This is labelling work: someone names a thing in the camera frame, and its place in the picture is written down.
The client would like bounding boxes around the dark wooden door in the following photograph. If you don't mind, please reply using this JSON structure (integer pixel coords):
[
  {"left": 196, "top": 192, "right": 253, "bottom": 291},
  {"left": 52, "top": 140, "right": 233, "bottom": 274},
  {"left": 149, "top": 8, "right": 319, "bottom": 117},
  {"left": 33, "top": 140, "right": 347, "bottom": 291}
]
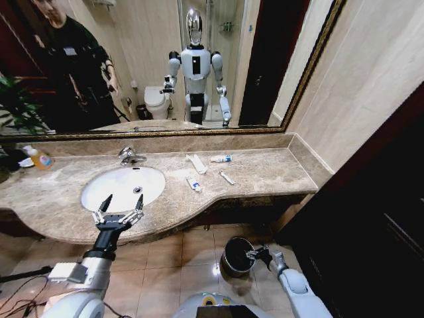
[{"left": 274, "top": 82, "right": 424, "bottom": 318}]

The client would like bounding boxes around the small black floor bin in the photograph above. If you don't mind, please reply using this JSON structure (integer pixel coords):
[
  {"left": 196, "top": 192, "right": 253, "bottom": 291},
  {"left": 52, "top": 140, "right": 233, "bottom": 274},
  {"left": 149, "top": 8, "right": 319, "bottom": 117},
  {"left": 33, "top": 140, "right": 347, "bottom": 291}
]
[{"left": 136, "top": 104, "right": 153, "bottom": 121}]

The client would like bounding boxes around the white oval sink basin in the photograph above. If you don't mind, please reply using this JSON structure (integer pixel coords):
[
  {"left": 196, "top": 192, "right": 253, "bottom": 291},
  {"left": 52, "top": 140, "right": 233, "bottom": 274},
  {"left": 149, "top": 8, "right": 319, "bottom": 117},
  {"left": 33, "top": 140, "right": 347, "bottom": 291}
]
[{"left": 81, "top": 166, "right": 166, "bottom": 213}]

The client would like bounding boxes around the black floor cable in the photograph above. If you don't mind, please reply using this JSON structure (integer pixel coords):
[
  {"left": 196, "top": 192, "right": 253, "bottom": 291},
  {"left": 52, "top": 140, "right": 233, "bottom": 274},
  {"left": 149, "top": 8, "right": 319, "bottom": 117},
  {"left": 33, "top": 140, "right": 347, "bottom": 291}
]
[{"left": 0, "top": 266, "right": 53, "bottom": 318}]

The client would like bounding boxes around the gold framed wall mirror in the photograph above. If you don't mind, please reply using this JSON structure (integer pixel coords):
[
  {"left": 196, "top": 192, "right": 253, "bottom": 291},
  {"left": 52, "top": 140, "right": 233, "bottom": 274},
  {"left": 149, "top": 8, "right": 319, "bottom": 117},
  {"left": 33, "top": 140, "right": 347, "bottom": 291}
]
[{"left": 0, "top": 0, "right": 347, "bottom": 144}]

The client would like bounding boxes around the round dark metal trash bin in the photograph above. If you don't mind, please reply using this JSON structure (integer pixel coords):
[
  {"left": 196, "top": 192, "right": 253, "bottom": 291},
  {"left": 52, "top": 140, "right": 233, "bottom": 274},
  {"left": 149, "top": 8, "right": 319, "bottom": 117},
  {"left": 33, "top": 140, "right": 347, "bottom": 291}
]
[{"left": 219, "top": 235, "right": 258, "bottom": 280}]

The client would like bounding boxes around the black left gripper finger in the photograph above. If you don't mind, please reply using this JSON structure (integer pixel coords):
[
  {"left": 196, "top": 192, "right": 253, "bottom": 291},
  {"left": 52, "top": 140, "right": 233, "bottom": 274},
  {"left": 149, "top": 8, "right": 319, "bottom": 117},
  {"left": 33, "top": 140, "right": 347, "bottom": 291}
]
[
  {"left": 91, "top": 194, "right": 113, "bottom": 226},
  {"left": 123, "top": 193, "right": 146, "bottom": 226}
]

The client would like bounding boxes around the thin white toothbrush packet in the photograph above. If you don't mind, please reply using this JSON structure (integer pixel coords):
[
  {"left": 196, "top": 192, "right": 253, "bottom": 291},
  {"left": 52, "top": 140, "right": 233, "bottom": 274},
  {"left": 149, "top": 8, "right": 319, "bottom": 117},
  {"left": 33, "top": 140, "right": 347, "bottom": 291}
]
[{"left": 218, "top": 170, "right": 237, "bottom": 186}]

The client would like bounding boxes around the green leafy potted plant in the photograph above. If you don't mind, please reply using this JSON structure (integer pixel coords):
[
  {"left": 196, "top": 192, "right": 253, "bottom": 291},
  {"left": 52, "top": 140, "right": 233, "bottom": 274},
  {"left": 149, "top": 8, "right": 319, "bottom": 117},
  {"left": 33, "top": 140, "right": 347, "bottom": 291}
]
[{"left": 0, "top": 142, "right": 30, "bottom": 184}]

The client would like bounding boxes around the long white wrapper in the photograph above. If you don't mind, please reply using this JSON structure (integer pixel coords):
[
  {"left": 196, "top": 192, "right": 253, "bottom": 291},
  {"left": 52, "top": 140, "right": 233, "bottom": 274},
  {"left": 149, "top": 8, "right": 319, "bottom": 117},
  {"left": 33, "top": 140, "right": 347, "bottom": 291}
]
[{"left": 185, "top": 154, "right": 209, "bottom": 176}]

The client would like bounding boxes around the orange soap pump bottle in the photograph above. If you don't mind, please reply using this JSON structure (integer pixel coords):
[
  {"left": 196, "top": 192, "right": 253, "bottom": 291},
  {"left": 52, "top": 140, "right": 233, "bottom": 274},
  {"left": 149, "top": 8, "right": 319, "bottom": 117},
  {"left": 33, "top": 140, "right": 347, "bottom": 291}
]
[{"left": 23, "top": 145, "right": 54, "bottom": 171}]

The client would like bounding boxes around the chrome faucet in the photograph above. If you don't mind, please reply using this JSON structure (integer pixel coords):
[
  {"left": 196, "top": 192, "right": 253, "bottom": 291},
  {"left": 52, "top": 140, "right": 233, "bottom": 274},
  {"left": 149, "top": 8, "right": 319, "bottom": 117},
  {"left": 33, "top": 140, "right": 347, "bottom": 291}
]
[{"left": 118, "top": 146, "right": 148, "bottom": 166}]

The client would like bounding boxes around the white blue toothpaste tube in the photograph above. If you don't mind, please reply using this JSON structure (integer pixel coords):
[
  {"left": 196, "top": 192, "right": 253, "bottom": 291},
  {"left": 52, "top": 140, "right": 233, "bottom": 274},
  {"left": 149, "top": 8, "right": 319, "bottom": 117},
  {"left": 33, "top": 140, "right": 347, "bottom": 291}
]
[{"left": 185, "top": 176, "right": 203, "bottom": 193}]

